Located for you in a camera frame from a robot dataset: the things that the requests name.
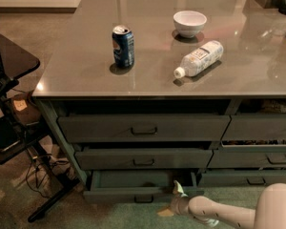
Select grey drawer cabinet frame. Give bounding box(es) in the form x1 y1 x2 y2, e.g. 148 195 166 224
39 96 286 189

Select white ceramic bowl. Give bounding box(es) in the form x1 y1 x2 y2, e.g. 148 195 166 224
174 10 207 38

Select black laptop stand cart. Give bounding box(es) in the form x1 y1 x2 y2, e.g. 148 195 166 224
0 32 80 223

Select grey drawer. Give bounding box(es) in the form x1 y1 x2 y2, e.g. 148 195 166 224
197 170 286 187
208 145 286 169
222 114 286 141
84 169 203 203
57 114 230 143
75 148 213 171

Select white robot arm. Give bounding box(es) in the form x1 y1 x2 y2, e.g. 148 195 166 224
157 180 286 229

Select brown box with label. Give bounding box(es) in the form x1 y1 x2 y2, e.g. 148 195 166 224
10 92 41 125

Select clear plastic water bottle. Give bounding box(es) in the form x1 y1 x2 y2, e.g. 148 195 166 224
174 40 224 78

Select black cables on floor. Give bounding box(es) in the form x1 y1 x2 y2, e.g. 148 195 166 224
24 146 76 198

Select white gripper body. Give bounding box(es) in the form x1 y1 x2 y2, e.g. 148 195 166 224
170 194 218 227

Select blue Pepsi soda can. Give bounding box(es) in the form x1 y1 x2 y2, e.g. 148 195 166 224
112 25 134 68

